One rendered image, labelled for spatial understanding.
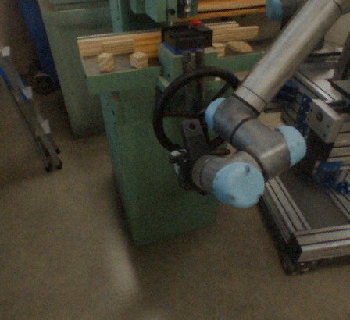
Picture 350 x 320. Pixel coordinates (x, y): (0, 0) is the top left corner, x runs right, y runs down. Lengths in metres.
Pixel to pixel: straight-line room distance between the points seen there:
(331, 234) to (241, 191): 0.96
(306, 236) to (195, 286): 0.52
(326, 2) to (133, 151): 0.73
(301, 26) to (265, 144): 0.25
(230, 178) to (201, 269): 0.99
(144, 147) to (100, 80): 0.30
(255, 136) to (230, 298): 0.94
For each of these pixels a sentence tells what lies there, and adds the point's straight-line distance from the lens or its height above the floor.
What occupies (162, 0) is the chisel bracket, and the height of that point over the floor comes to 1.06.
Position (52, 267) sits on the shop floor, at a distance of 1.52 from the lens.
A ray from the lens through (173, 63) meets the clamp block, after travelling 0.82.
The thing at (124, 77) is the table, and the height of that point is 0.88.
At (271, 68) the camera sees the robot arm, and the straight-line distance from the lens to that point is 0.61.
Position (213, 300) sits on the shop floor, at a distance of 1.36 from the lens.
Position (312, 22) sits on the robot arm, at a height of 1.10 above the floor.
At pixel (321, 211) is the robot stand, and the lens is 1.50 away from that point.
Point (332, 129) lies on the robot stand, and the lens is 1.03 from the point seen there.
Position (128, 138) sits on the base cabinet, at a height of 0.66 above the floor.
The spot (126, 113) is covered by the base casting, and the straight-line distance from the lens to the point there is 0.95.
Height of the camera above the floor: 1.23
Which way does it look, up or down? 38 degrees down
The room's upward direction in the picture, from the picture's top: straight up
